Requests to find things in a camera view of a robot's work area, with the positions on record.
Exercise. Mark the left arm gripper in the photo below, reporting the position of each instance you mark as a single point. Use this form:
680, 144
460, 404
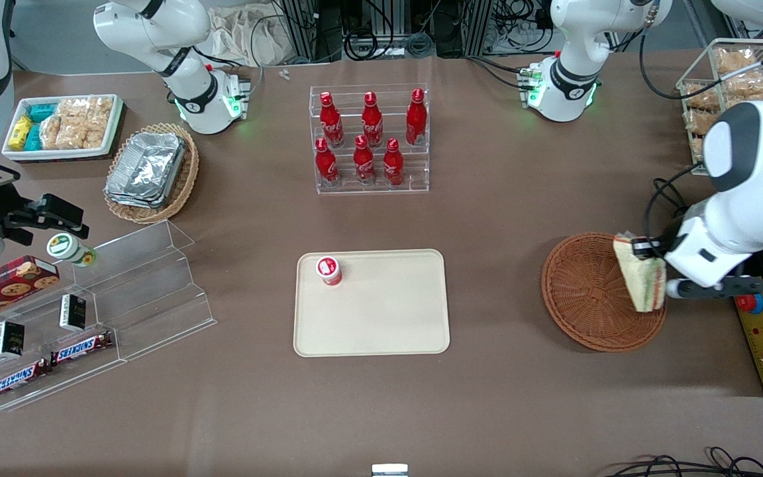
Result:
666, 237

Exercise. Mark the triangular sandwich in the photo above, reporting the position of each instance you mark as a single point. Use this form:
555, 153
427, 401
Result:
640, 278

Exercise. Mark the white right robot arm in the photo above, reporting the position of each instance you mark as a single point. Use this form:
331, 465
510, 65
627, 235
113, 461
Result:
189, 73

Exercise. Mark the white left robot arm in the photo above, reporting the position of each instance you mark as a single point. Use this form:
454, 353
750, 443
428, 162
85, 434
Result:
759, 165

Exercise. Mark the round brown wicker basket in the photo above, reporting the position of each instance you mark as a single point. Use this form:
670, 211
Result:
587, 298

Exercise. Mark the aluminium foil tray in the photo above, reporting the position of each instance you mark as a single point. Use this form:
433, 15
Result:
150, 162
133, 201

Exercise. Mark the oval light wicker basket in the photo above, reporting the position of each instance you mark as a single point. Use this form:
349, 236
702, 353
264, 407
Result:
186, 179

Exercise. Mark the beige plastic serving tray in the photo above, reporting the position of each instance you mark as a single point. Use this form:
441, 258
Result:
381, 318

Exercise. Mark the green sunflower yogurt cup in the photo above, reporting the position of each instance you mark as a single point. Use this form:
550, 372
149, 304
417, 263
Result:
67, 248

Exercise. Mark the white rectangular snack container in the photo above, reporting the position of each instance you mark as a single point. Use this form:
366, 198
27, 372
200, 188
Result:
63, 156

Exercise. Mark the teal snack packet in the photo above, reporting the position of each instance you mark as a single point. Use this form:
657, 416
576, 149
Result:
42, 111
34, 138

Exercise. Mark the red tartan cookie box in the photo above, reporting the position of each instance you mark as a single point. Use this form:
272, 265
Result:
4, 286

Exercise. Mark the clear rice cracker pack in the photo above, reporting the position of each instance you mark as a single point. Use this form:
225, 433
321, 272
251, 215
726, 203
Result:
50, 132
73, 134
95, 139
73, 108
100, 109

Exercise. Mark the yellow snack packet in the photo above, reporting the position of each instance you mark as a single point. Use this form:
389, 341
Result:
20, 132

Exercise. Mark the small black snack box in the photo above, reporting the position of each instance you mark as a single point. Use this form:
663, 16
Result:
8, 338
72, 313

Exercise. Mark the clear fried snack pack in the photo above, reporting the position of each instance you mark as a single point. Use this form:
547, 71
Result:
749, 85
703, 122
698, 150
734, 61
703, 96

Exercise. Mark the red emergency stop button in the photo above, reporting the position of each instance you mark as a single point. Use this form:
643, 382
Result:
750, 303

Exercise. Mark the Snickers chocolate bar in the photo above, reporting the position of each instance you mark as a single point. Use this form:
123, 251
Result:
83, 346
20, 378

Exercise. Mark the clear acrylic stepped display stand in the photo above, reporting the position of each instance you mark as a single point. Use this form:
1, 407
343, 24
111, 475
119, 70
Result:
156, 291

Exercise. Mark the red cola bottle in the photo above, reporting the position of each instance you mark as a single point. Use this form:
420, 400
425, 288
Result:
416, 118
393, 163
372, 120
363, 161
331, 120
326, 163

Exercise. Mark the white cloth bag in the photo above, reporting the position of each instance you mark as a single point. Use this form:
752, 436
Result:
249, 33

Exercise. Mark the clear acrylic bottle rack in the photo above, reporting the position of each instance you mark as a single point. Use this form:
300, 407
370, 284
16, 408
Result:
368, 189

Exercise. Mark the red lidded yogurt cup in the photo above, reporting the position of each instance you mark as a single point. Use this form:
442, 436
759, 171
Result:
329, 270

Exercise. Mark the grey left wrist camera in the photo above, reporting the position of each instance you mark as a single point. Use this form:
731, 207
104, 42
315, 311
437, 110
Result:
719, 288

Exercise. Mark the aluminium profile equipment frame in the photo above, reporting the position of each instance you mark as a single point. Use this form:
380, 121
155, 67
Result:
308, 26

